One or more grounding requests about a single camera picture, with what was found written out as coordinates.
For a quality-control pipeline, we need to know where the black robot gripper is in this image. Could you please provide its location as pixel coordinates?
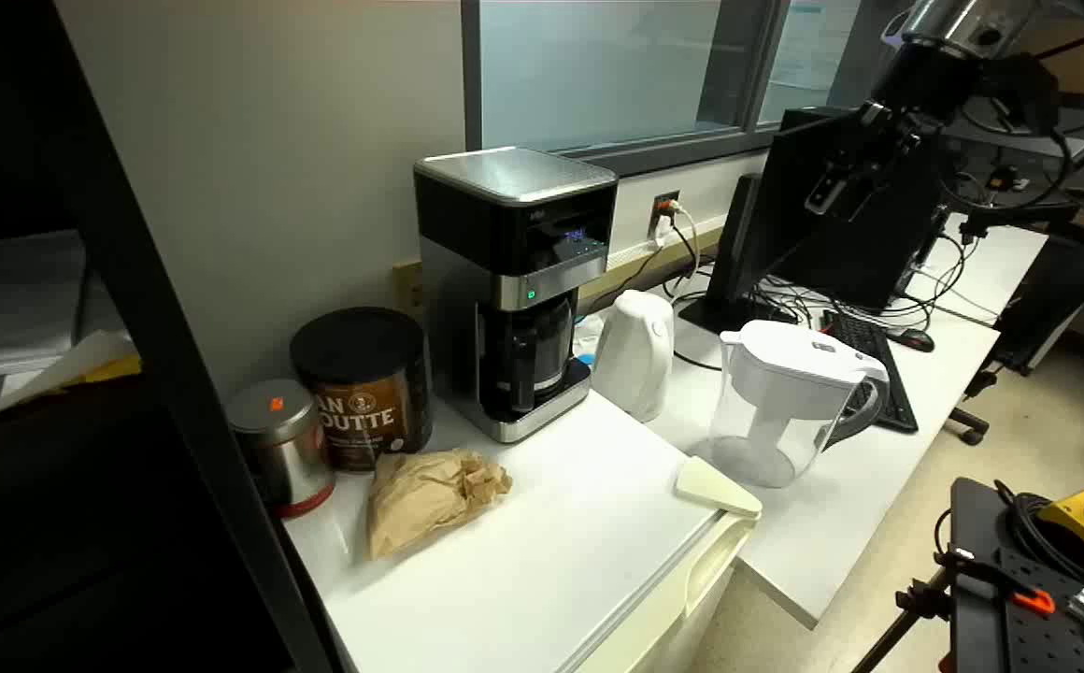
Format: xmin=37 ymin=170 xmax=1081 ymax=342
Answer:
xmin=804 ymin=100 xmax=936 ymax=218

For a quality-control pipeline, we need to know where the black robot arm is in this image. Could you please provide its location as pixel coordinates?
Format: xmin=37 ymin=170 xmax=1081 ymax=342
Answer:
xmin=800 ymin=0 xmax=1084 ymax=248

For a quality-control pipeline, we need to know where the black silver coffee maker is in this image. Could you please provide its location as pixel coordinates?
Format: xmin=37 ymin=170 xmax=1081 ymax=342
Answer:
xmin=414 ymin=146 xmax=617 ymax=446

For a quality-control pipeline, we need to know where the brown coffee can black lid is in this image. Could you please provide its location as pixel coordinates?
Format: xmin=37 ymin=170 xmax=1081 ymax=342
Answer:
xmin=287 ymin=308 xmax=434 ymax=473

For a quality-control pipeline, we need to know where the black computer monitor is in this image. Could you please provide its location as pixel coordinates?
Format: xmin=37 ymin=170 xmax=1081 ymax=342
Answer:
xmin=696 ymin=110 xmax=955 ymax=329

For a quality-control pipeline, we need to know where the black office chair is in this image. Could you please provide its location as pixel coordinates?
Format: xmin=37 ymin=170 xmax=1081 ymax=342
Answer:
xmin=941 ymin=227 xmax=1084 ymax=398

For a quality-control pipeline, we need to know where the black keyboard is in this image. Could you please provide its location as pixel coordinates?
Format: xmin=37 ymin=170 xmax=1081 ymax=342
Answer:
xmin=820 ymin=309 xmax=924 ymax=437

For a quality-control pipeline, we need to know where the white water filter pitcher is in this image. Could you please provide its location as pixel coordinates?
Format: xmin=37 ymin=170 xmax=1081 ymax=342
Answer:
xmin=702 ymin=322 xmax=889 ymax=490

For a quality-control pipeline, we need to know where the white electric kettle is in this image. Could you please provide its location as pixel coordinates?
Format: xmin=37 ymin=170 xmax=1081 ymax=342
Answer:
xmin=595 ymin=293 xmax=672 ymax=424

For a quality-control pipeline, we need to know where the black perforated cart top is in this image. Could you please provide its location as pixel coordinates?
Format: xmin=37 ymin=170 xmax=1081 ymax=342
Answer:
xmin=940 ymin=478 xmax=1084 ymax=673

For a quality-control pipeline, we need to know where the brown paper bag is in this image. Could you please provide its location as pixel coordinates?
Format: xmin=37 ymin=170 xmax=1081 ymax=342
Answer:
xmin=367 ymin=448 xmax=514 ymax=560

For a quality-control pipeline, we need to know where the black power cable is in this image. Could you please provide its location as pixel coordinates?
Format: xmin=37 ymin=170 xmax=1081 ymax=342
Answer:
xmin=655 ymin=198 xmax=706 ymax=302

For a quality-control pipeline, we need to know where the wall power outlet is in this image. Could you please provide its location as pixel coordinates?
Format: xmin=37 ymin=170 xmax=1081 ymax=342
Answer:
xmin=652 ymin=190 xmax=679 ymax=235

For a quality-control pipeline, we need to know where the black dark shelf frame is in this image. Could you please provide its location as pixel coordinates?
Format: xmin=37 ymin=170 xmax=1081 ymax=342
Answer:
xmin=0 ymin=0 xmax=349 ymax=673

